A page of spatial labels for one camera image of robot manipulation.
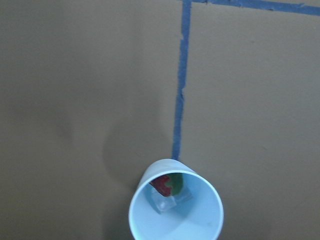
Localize light blue plastic cup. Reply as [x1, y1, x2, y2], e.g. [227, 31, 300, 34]
[128, 159, 224, 240]

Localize red strawberry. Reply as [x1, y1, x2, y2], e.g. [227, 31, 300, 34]
[149, 173, 184, 197]

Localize clear ice cubes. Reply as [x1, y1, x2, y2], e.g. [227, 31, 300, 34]
[174, 186, 193, 204]

